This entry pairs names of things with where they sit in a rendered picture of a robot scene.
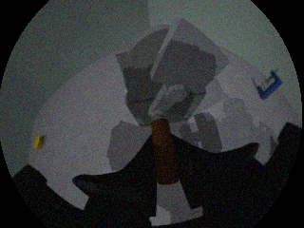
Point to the yellow short cylinder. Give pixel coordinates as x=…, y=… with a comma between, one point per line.
x=39, y=142

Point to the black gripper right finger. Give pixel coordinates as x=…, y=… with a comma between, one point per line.
x=200, y=171

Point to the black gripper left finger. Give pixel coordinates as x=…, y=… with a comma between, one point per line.
x=135, y=183

